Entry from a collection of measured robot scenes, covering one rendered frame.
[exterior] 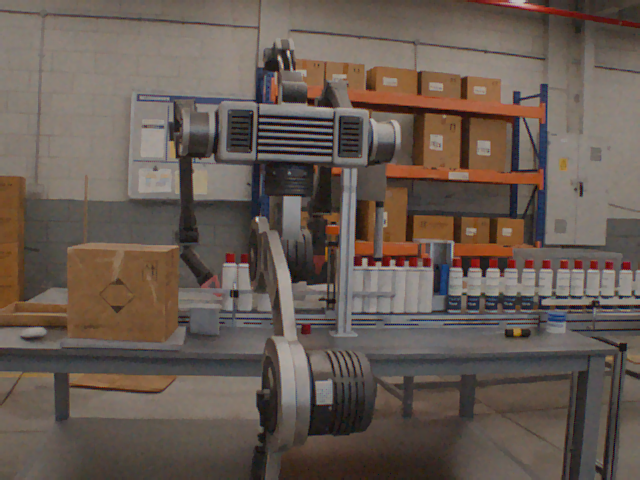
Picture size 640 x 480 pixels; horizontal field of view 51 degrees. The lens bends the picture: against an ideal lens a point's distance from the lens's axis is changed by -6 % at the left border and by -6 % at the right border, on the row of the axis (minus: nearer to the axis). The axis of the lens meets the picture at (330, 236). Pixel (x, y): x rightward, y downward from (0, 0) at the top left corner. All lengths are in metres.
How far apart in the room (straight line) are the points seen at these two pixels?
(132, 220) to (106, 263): 4.74
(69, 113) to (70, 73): 0.38
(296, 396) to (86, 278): 0.97
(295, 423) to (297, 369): 0.11
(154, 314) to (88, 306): 0.20
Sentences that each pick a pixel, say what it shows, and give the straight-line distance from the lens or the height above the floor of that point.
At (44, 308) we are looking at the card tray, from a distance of 2.76.
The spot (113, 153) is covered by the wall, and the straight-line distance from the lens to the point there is 6.89.
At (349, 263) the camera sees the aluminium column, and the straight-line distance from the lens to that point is 2.40.
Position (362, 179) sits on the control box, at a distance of 2.40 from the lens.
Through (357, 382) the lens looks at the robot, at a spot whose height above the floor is 0.92.
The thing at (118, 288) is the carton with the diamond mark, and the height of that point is 1.00.
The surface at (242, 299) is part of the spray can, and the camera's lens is 2.52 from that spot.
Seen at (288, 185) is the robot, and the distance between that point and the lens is 1.84.
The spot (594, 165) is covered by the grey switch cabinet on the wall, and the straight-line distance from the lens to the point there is 8.03.
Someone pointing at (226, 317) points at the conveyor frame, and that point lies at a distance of 2.50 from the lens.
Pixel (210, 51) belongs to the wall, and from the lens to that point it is 7.03.
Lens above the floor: 1.29
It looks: 3 degrees down
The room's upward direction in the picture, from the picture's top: 2 degrees clockwise
